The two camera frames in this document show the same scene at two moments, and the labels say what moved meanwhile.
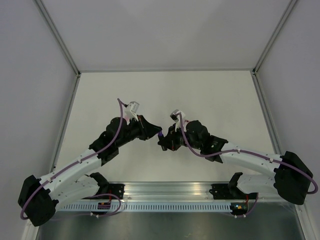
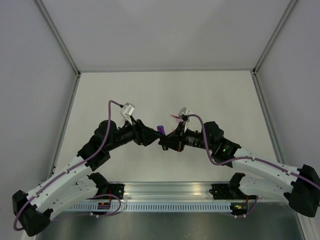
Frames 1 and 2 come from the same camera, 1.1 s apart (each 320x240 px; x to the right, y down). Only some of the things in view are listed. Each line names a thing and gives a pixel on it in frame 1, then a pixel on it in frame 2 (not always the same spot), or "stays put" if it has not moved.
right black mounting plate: (222, 191) stays put
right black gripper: (170, 140) stays put
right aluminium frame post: (274, 35) stays put
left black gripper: (147, 130) → (143, 135)
